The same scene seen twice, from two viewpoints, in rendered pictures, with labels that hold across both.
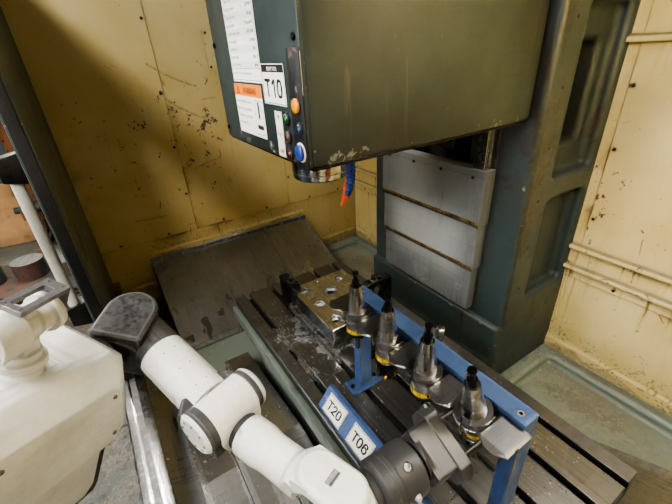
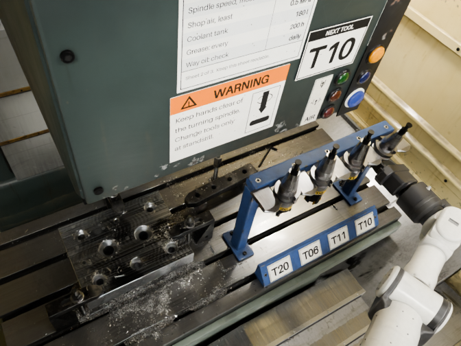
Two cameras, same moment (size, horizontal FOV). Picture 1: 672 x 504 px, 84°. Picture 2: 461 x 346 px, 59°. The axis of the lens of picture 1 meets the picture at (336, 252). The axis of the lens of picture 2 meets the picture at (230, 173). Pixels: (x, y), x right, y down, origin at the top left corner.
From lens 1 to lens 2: 1.08 m
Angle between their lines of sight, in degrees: 72
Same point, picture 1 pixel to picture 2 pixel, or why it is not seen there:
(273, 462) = (440, 262)
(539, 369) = not seen: hidden behind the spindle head
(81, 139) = not seen: outside the picture
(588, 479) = (318, 139)
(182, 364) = (403, 332)
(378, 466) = (433, 201)
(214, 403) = (432, 295)
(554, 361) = not seen: hidden behind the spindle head
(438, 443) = (402, 172)
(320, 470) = (451, 228)
